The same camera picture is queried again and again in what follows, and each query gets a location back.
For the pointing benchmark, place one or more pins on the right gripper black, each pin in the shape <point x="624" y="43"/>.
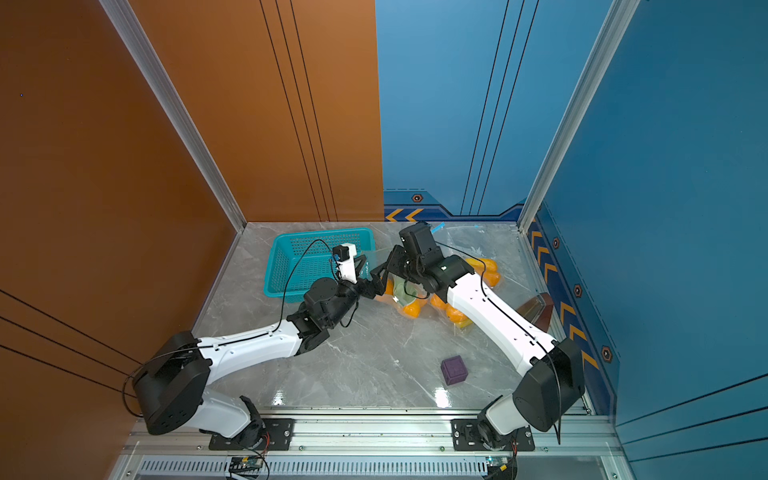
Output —
<point x="396" y="264"/>

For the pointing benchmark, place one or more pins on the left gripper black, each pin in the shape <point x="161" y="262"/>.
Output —
<point x="360" y="279"/>

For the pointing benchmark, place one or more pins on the large orange mango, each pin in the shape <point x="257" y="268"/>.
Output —
<point x="487" y="269"/>

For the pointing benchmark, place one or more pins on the orange mango later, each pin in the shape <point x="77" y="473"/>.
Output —
<point x="459" y="319"/>

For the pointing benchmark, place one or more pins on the clear bags stack green print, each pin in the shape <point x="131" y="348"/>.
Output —
<point x="399" y="291"/>

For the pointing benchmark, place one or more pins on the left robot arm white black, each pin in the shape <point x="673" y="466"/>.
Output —
<point x="174" y="390"/>

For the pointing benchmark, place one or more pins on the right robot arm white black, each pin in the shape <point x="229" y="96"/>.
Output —
<point x="551" y="370"/>

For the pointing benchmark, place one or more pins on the teal plastic basket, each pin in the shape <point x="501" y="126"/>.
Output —
<point x="296" y="260"/>

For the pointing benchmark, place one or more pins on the purple cube box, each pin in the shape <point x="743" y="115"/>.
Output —
<point x="454" y="370"/>

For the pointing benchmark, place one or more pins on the dark red box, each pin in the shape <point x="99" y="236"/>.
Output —
<point x="538" y="311"/>

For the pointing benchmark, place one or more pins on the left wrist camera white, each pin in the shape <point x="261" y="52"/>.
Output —
<point x="343" y="256"/>

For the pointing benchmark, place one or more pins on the aluminium rail front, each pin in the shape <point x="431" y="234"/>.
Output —
<point x="387" y="432"/>

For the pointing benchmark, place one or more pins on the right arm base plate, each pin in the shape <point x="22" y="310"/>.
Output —
<point x="472" y="435"/>

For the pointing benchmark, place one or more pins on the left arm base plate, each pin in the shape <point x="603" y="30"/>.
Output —
<point x="273" y="434"/>

